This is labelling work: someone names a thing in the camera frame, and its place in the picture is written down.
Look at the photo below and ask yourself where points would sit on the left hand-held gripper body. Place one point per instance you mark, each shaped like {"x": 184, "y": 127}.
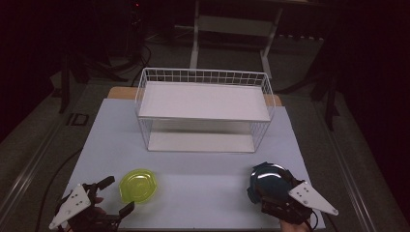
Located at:
{"x": 71, "y": 203}

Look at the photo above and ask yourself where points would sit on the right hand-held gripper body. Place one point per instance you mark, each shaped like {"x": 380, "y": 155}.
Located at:
{"x": 309, "y": 198}

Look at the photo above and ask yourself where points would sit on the dark teal bowl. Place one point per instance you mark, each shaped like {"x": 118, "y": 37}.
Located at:
{"x": 267, "y": 182}

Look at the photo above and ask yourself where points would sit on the green lidded plastic container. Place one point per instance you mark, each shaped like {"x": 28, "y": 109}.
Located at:
{"x": 138, "y": 186}

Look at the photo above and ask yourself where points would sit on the person's left hand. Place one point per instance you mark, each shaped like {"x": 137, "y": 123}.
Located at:
{"x": 99, "y": 200}

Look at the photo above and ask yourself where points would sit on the person's right hand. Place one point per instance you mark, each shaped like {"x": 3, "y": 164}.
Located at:
{"x": 293, "y": 228}

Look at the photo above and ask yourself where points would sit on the black floor socket box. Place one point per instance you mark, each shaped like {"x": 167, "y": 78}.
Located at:
{"x": 78, "y": 119}

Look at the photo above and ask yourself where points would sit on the black metal stand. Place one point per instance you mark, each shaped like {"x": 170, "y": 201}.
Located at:
{"x": 64, "y": 90}
{"x": 330, "y": 103}

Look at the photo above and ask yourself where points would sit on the white metal stand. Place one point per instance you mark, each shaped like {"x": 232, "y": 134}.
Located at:
{"x": 194, "y": 48}

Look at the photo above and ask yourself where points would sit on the metal floor rail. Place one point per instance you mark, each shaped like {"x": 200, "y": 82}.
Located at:
{"x": 345, "y": 167}
{"x": 29, "y": 167}

